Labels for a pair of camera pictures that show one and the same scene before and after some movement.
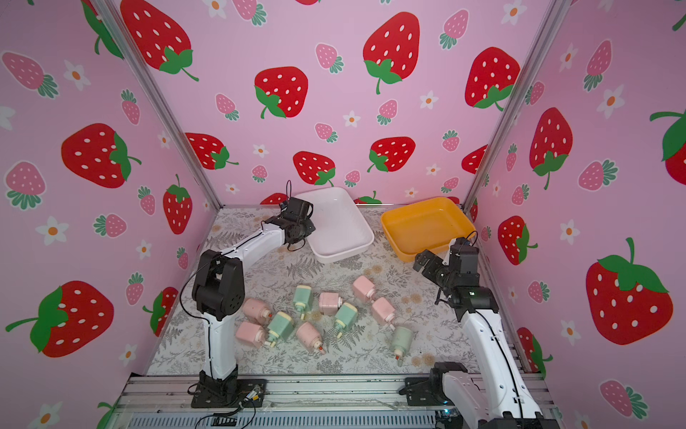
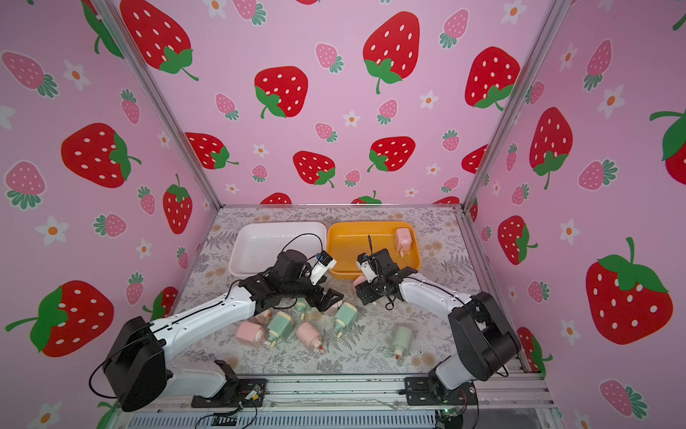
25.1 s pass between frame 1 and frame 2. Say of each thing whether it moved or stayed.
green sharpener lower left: stayed
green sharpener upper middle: stayed
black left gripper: moved
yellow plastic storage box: moved
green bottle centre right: stayed
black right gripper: moved
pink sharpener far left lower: stayed
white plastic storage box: moved
